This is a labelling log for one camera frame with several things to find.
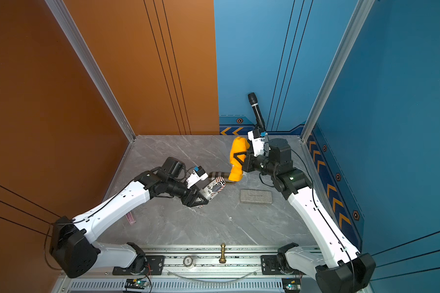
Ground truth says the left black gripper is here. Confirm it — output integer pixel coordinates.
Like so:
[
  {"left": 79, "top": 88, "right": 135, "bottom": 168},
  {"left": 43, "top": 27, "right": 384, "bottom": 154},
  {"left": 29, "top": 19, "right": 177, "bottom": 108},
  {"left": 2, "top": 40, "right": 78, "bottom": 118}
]
[{"left": 167, "top": 179, "right": 210, "bottom": 208}]

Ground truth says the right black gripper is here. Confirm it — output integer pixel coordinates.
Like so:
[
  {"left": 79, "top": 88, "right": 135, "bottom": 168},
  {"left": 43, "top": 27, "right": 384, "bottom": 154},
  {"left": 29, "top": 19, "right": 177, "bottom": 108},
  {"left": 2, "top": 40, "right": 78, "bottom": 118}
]
[{"left": 235, "top": 150, "right": 280, "bottom": 178}]

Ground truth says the orange fluffy cloth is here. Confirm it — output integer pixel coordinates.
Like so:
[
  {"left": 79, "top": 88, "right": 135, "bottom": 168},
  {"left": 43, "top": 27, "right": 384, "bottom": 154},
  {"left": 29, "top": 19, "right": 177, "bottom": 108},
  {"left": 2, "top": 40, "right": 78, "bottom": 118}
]
[{"left": 229, "top": 137, "right": 250, "bottom": 182}]

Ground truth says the newspaper print eyeglass case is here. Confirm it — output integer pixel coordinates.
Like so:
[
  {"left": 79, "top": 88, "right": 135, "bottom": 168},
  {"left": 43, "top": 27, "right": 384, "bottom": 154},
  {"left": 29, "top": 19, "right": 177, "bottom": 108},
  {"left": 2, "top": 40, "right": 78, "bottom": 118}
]
[{"left": 201, "top": 177, "right": 226, "bottom": 201}]

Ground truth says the plaid eyeglass case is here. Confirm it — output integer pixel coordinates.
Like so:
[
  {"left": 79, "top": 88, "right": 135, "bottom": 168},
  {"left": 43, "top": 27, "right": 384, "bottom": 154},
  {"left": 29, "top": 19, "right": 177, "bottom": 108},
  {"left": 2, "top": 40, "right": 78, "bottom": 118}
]
[{"left": 209, "top": 172, "right": 235, "bottom": 184}]

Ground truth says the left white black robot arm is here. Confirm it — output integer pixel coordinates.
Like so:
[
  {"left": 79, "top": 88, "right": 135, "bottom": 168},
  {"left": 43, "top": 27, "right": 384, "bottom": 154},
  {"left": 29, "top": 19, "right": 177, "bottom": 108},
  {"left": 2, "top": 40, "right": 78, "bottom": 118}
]
[{"left": 49, "top": 157, "right": 209, "bottom": 278}]

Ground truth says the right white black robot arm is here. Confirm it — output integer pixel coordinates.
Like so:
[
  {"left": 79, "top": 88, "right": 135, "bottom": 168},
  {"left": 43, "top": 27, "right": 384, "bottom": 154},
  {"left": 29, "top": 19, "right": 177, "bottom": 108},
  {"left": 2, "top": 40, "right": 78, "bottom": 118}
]
[{"left": 229, "top": 137, "right": 376, "bottom": 293}]

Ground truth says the grey rectangular eyeglass case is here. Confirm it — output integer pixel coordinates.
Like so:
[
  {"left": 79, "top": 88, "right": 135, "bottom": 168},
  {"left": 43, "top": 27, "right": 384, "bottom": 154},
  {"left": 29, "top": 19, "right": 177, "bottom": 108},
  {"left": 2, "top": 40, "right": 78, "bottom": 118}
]
[{"left": 240, "top": 189, "right": 273, "bottom": 205}]

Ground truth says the black microphone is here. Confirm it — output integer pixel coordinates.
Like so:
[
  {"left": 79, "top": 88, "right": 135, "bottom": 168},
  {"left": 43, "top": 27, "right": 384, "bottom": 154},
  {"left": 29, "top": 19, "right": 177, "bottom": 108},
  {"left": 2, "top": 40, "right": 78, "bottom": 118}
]
[{"left": 248, "top": 92, "right": 266, "bottom": 131}]

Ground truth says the silver tape roll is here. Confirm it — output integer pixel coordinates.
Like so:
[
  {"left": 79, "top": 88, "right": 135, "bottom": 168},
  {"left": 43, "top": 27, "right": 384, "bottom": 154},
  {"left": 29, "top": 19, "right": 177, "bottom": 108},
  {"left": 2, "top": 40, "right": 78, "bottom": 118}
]
[{"left": 183, "top": 256, "right": 195, "bottom": 268}]

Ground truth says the wooden stick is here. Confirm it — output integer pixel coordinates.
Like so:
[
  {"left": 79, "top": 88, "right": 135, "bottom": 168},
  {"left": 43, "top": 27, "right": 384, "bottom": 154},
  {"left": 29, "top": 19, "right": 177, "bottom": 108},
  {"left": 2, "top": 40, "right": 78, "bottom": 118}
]
[{"left": 125, "top": 212, "right": 136, "bottom": 225}]

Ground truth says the brass chess piece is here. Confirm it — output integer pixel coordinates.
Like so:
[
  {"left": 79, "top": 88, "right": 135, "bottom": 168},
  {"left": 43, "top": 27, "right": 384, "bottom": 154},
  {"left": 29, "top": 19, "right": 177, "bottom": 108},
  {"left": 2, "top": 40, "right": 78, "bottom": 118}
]
[{"left": 219, "top": 243, "right": 227, "bottom": 264}]

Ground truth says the left green circuit board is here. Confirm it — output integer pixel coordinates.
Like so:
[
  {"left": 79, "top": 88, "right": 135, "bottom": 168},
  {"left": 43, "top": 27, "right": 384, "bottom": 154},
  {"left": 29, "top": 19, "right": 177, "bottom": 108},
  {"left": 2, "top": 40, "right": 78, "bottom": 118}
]
[{"left": 124, "top": 278, "right": 151, "bottom": 291}]

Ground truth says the green circuit board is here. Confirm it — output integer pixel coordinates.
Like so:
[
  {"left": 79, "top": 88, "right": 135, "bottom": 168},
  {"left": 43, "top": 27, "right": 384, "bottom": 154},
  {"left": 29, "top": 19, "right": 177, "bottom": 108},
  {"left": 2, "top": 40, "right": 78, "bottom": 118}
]
[
  {"left": 282, "top": 278, "right": 301, "bottom": 293},
  {"left": 124, "top": 278, "right": 151, "bottom": 291}
]

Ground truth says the right green circuit board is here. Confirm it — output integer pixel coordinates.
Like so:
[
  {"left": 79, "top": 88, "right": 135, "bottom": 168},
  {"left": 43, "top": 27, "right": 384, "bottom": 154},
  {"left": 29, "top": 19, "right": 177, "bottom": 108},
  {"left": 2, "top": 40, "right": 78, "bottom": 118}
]
[{"left": 282, "top": 278, "right": 301, "bottom": 293}]

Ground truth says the aluminium front rail frame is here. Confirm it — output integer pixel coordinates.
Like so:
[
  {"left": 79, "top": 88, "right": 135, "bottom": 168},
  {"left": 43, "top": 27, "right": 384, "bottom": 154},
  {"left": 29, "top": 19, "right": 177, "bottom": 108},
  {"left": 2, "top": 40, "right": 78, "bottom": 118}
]
[{"left": 52, "top": 245, "right": 319, "bottom": 293}]

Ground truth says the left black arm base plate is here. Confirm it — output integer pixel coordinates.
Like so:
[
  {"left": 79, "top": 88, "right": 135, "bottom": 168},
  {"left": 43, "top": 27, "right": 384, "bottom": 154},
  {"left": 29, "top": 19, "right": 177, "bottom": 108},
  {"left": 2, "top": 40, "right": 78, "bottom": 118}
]
[{"left": 112, "top": 255, "right": 165, "bottom": 276}]

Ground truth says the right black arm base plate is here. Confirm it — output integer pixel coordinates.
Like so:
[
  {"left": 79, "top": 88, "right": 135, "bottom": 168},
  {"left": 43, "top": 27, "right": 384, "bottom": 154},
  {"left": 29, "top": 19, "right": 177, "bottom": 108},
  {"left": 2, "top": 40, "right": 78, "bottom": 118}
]
[{"left": 260, "top": 255, "right": 304, "bottom": 276}]

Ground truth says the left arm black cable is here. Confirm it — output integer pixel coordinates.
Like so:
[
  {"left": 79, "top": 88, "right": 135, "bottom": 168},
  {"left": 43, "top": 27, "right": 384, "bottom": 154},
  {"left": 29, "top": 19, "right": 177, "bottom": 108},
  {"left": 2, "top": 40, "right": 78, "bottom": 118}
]
[{"left": 43, "top": 219, "right": 74, "bottom": 272}]

